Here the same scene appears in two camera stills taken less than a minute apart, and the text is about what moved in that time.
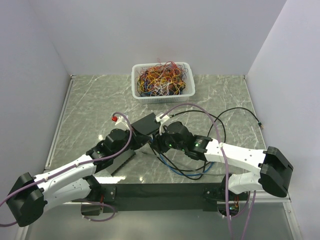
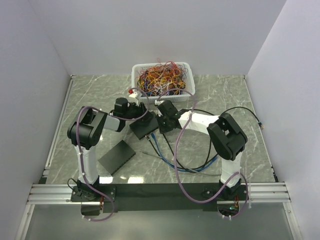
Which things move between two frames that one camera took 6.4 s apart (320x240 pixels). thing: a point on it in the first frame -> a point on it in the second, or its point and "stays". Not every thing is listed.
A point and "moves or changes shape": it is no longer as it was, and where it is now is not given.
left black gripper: x=139 y=139 -> x=142 y=110
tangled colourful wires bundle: x=164 y=79 stays
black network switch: x=147 y=124 stays
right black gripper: x=158 y=143 -> x=163 y=129
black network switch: x=120 y=161 stays
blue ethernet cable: x=180 y=173 moves or changes shape
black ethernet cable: x=207 y=165 moves or changes shape
